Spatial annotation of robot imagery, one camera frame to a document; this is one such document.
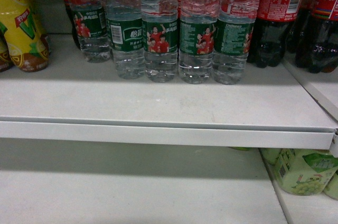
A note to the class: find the cola bottle far right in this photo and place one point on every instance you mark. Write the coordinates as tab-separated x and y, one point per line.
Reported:
317	51

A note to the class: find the right water bottle text label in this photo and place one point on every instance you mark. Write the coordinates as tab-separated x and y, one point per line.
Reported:
235	25

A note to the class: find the cola bottle behind left water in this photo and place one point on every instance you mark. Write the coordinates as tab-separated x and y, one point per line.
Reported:
73	31

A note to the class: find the far left water bottle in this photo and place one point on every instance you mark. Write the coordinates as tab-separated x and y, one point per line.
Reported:
90	24

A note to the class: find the partial lemon tea bottle left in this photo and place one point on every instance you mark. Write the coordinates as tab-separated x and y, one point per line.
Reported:
6	62

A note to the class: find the green drink bottle behind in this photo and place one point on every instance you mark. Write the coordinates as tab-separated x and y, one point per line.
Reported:
270	155

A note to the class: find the water bottle team photo label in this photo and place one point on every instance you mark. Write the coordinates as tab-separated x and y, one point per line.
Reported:
160	34

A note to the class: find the white upper metal shelf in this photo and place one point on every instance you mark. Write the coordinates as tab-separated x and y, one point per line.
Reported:
75	100

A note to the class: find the hidden rear water bottle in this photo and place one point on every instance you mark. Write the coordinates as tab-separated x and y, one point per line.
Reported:
197	25

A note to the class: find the green grape drink bottle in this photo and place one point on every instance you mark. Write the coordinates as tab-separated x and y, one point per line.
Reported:
303	171

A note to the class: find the yellow lemon tea bottle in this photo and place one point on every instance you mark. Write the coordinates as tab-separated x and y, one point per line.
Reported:
24	35

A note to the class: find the large cola bottle centre right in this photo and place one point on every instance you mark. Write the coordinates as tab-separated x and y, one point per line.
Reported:
275	19

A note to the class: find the water bottle barcode label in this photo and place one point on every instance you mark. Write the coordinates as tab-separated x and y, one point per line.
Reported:
124	25

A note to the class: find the partial green drink bottle right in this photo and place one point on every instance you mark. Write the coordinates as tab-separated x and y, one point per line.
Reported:
331	189

